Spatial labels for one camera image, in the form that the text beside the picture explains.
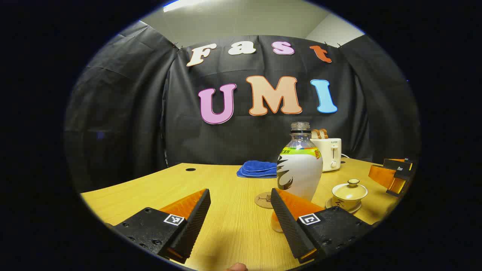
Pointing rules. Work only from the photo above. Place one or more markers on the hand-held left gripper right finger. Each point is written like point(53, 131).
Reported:
point(286, 222)

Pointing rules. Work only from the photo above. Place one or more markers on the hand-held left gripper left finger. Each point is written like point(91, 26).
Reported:
point(196, 218)

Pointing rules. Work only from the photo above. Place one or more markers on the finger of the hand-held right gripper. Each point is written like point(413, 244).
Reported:
point(400, 160)
point(381, 175)

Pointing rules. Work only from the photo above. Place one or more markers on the round cork coaster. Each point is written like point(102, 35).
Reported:
point(262, 200)

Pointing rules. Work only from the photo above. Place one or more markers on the cream teacup lid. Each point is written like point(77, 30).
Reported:
point(349, 191)

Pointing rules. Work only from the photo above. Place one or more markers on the cream ceramic teacup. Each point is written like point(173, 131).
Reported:
point(348, 204)

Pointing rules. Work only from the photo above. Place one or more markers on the white label water bottle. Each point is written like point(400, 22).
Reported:
point(301, 169)

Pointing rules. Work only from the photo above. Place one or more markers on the cream ceramic saucer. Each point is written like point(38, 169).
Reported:
point(356, 210)

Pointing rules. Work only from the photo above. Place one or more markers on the white toaster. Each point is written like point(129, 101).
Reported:
point(327, 154)

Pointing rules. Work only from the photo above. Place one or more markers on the folded blue towel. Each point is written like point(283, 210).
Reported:
point(258, 169)

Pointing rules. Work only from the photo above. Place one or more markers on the toast slice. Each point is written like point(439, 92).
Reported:
point(324, 133)
point(315, 134)

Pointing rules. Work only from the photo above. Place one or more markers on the black backdrop cloth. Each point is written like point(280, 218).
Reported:
point(124, 113)

